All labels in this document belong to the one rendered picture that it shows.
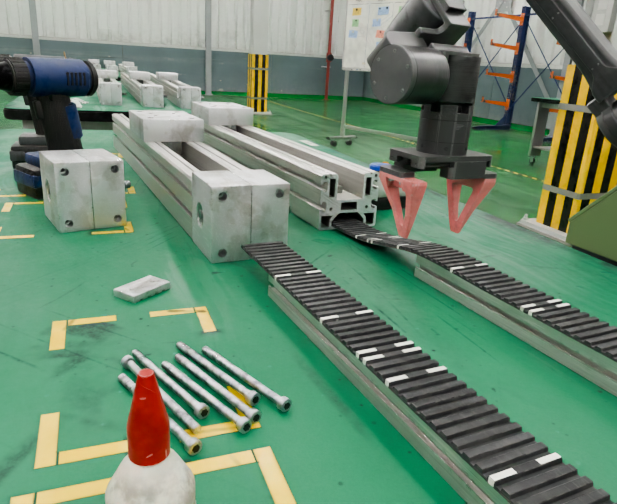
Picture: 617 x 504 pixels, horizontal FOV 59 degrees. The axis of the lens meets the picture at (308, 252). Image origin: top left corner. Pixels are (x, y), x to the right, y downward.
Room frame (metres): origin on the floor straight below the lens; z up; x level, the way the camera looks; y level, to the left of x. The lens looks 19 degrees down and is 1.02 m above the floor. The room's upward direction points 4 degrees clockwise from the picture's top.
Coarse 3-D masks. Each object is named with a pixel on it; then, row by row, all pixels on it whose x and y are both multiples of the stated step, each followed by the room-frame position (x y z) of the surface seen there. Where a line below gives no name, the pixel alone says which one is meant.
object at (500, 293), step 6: (498, 288) 0.51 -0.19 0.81; (504, 288) 0.51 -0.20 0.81; (510, 288) 0.51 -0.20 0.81; (516, 288) 0.51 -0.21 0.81; (522, 288) 0.52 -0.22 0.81; (528, 288) 0.51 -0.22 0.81; (534, 288) 0.51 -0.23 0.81; (492, 294) 0.50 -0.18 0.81; (498, 294) 0.49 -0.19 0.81; (504, 294) 0.49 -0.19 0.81; (510, 294) 0.50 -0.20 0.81; (516, 294) 0.50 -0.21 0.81
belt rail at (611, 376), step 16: (416, 272) 0.62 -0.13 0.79; (432, 272) 0.60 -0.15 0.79; (448, 272) 0.57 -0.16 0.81; (448, 288) 0.56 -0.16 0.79; (464, 288) 0.54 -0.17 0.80; (464, 304) 0.54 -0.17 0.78; (480, 304) 0.52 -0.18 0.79; (496, 304) 0.50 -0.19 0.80; (496, 320) 0.50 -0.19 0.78; (512, 320) 0.49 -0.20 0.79; (528, 320) 0.46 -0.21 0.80; (528, 336) 0.46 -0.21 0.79; (544, 336) 0.45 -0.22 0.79; (560, 336) 0.43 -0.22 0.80; (544, 352) 0.44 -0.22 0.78; (560, 352) 0.43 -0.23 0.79; (576, 352) 0.42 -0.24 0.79; (592, 352) 0.40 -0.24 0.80; (576, 368) 0.41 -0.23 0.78; (592, 368) 0.40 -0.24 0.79; (608, 368) 0.39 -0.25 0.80; (608, 384) 0.39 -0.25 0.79
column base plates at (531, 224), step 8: (256, 112) 10.87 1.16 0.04; (264, 112) 10.93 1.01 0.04; (520, 224) 3.79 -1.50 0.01; (528, 224) 3.74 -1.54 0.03; (536, 224) 3.69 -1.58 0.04; (536, 232) 3.64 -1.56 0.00; (544, 232) 3.59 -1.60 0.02; (552, 232) 3.53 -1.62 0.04; (560, 232) 3.52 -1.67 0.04; (560, 240) 3.44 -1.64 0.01
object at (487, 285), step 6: (480, 282) 0.52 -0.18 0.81; (486, 282) 0.52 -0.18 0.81; (492, 282) 0.53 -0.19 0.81; (498, 282) 0.53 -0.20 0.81; (504, 282) 0.53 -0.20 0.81; (510, 282) 0.53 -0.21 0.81; (516, 282) 0.53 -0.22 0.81; (522, 282) 0.53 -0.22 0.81; (480, 288) 0.51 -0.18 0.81; (486, 288) 0.51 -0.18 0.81; (492, 288) 0.51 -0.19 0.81
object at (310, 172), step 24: (216, 144) 1.25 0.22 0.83; (240, 144) 1.10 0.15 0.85; (264, 144) 1.04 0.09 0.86; (288, 144) 1.07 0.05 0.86; (264, 168) 0.98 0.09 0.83; (288, 168) 0.89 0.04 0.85; (312, 168) 0.83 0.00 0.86; (336, 168) 0.89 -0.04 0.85; (360, 168) 0.85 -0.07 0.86; (312, 192) 0.81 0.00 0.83; (336, 192) 0.80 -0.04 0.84; (360, 192) 0.82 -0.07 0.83; (312, 216) 0.80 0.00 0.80; (360, 216) 0.82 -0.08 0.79
